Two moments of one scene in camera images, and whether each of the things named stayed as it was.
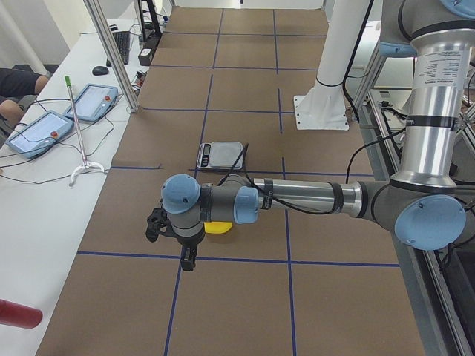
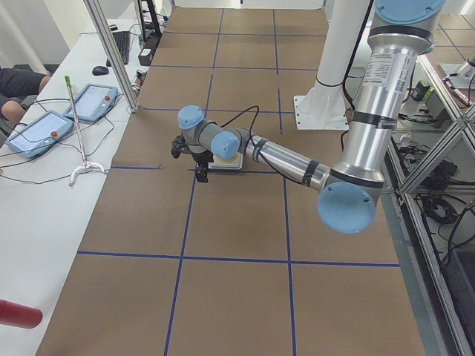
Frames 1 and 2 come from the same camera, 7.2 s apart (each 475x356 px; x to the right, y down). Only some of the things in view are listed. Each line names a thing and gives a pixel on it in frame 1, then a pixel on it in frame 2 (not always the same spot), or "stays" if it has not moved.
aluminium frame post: (113, 54) stays
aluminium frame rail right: (441, 329) stays
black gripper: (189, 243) to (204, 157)
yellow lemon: (217, 227) to (234, 161)
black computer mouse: (100, 70) stays
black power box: (145, 55) stays
